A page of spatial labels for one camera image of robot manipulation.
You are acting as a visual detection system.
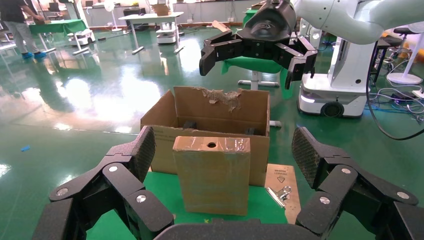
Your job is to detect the white pedestal stand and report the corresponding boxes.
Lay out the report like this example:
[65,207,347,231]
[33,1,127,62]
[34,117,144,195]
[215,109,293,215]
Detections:
[386,31,424,86]

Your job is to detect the white wheeled robot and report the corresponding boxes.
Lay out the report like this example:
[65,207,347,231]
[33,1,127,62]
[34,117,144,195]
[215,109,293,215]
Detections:
[297,36,374,119]

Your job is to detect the white metal table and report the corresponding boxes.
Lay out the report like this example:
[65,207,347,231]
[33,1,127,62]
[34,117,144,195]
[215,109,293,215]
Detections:
[127,12,185,56]

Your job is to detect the small wooden block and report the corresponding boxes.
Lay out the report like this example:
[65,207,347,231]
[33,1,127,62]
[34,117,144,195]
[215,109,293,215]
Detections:
[172,135,252,217]

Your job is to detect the white standing fan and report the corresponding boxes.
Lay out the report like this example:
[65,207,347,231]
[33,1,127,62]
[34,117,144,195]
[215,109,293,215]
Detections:
[103,0,124,33]

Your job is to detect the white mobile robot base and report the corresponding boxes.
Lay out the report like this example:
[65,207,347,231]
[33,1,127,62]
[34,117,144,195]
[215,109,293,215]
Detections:
[155,22,178,45]
[67,29,97,47]

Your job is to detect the tangled floor cables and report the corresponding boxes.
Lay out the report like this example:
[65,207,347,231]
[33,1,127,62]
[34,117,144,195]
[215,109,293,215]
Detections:
[364,86,424,124]

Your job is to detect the person in dark shirt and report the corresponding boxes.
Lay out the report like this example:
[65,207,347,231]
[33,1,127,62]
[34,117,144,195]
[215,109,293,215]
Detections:
[0,0,47,61]

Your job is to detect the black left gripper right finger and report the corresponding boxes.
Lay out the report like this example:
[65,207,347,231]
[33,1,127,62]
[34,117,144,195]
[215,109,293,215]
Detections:
[291,126,424,240]

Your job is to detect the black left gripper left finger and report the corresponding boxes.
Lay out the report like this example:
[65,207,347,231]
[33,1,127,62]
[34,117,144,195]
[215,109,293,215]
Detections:
[32,125,175,240]

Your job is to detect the silver binder clip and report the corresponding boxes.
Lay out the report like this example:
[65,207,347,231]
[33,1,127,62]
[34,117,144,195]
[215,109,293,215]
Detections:
[266,186,293,209]

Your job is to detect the large open cardboard carton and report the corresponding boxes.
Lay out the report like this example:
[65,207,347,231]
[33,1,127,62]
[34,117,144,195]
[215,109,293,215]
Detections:
[140,86,271,188]

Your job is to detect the black equipment case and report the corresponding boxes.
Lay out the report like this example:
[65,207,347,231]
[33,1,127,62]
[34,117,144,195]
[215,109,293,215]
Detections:
[123,7,150,32]

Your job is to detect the green covered table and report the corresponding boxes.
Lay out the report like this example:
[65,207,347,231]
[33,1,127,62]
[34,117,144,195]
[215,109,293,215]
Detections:
[29,19,90,56]
[221,8,294,100]

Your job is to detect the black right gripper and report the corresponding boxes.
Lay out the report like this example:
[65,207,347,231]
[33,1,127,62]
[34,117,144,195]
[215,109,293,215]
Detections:
[198,0,319,90]

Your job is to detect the brown cardboard box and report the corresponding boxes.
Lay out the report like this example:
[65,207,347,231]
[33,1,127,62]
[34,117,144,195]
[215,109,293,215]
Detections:
[151,3,172,17]

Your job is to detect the black stool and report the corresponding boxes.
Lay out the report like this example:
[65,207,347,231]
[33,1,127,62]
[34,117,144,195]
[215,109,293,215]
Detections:
[374,27,415,84]

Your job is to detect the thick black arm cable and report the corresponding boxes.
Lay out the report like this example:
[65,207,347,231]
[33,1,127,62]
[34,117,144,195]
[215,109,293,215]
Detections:
[365,41,424,142]

